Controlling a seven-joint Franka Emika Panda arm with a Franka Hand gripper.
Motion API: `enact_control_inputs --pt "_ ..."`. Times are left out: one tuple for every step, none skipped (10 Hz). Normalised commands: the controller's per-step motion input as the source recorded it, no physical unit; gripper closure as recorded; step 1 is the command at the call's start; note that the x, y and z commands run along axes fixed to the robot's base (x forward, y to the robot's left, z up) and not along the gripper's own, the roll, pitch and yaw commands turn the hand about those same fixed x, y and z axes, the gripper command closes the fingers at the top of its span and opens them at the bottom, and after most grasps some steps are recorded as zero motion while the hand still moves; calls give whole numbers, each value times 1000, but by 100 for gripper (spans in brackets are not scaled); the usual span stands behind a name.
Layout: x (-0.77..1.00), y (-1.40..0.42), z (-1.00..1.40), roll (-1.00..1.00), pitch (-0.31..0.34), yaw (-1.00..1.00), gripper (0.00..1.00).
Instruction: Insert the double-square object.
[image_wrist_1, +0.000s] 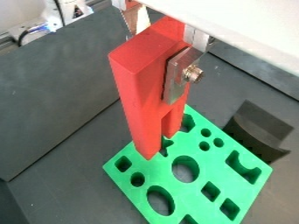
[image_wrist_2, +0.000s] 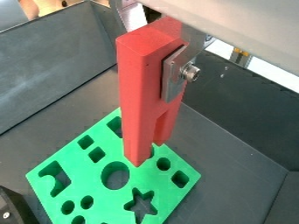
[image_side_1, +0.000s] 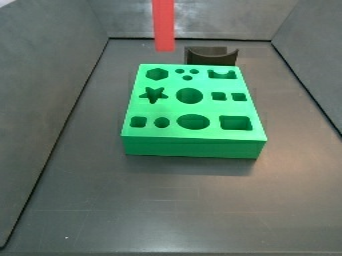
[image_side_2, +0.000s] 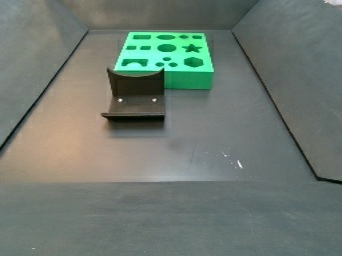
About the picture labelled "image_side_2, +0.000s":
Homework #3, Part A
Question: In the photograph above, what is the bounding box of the black curved holder stand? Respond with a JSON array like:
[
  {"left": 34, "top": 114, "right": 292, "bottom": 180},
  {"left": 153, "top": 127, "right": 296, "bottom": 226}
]
[{"left": 101, "top": 69, "right": 165, "bottom": 120}]

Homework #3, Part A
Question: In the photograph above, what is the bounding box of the green shape-sorter block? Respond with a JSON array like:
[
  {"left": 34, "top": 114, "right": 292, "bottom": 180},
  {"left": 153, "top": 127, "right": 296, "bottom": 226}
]
[{"left": 113, "top": 31, "right": 213, "bottom": 90}]

